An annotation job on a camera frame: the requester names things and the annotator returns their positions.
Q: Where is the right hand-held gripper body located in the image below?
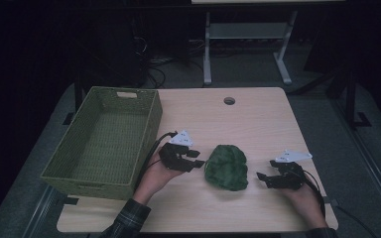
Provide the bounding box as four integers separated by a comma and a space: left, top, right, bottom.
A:
270, 149, 313, 191

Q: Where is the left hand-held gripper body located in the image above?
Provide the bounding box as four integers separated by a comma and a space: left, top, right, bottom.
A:
160, 129, 194, 173

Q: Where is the green fleece garment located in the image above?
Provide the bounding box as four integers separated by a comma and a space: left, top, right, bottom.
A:
203, 144, 249, 192

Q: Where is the green woven basket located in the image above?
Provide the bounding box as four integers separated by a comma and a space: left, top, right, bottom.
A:
40, 86, 164, 201

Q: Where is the person's left hand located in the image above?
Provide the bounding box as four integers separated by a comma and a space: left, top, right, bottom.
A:
132, 157, 185, 205

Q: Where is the person's right hand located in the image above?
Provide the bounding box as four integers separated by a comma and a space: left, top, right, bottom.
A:
277, 185, 328, 230

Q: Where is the black metal stand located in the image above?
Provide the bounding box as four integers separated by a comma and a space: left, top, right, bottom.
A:
287, 65, 373, 131

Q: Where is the grey metal stand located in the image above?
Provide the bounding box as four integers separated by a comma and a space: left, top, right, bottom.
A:
202, 9, 299, 87

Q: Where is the left hand-held gripper black cable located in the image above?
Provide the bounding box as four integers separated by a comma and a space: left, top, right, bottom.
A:
134, 131, 179, 192

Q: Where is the hand-held gripper black cable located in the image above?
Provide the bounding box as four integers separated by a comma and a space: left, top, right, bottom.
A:
134, 131, 179, 192
302, 170, 327, 219

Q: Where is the right hand-held gripper black cable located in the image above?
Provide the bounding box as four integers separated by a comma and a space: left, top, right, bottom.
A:
302, 170, 327, 219

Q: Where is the black floor cable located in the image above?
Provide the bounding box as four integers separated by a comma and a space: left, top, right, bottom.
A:
335, 205, 378, 238

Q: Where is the tangle of floor cables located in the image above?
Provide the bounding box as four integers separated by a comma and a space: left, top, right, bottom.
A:
133, 36, 206, 88

